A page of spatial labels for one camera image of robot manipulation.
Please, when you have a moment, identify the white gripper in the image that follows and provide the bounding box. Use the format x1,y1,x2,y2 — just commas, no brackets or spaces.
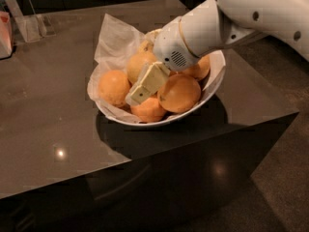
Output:
126,0,224,105

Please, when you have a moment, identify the white paper liner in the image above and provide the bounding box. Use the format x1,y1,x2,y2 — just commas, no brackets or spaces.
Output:
87,14,221,125

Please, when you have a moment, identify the white ceramic bowl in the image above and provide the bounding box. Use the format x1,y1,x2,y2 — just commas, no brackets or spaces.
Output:
94,30,227,128

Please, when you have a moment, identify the orange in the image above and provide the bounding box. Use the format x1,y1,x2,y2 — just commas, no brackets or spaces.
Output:
183,55,211,81
130,96,166,123
138,40,154,52
157,74,201,113
126,51,156,84
98,70,130,107

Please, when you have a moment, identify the pink white box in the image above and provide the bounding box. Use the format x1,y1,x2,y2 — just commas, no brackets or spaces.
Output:
0,11,13,59

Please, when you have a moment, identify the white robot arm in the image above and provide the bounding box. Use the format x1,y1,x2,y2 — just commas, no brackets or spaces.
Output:
126,0,309,105

